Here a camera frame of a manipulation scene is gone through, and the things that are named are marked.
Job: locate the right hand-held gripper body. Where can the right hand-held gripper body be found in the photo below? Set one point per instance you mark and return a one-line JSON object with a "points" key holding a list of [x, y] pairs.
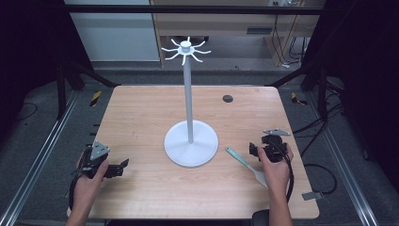
{"points": [[274, 147]]}

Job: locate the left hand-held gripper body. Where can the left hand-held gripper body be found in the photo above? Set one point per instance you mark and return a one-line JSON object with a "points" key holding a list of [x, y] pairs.
{"points": [[94, 155]]}

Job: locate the person's right hand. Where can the person's right hand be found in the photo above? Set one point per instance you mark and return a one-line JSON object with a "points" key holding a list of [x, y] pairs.
{"points": [[276, 171]]}

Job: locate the person's left hand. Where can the person's left hand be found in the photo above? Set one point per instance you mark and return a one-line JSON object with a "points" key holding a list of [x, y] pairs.
{"points": [[89, 185]]}

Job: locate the black chair seat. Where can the black chair seat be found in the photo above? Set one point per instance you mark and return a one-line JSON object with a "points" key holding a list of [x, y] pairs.
{"points": [[260, 218]]}

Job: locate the white hook rack stand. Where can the white hook rack stand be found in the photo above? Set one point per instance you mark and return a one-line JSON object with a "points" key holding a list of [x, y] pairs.
{"points": [[189, 125]]}

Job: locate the white cabinet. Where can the white cabinet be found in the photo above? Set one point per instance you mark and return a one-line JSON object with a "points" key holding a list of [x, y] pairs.
{"points": [[116, 34]]}

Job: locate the wooden desk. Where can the wooden desk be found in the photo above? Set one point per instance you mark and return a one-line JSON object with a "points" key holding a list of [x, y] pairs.
{"points": [[226, 25]]}

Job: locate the aluminium floor rail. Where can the aluminium floor rail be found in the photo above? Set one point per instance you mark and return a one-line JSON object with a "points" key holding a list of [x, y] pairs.
{"points": [[34, 157], [345, 163]]}

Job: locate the grey metal bracket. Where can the grey metal bracket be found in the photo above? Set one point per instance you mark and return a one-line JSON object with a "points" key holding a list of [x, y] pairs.
{"points": [[312, 196]]}

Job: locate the black frame strut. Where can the black frame strut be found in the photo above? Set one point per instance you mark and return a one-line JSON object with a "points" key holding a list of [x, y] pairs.
{"points": [[301, 75], [91, 75]]}

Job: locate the black frame crossbar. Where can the black frame crossbar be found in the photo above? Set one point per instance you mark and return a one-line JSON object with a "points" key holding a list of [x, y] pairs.
{"points": [[188, 9]]}

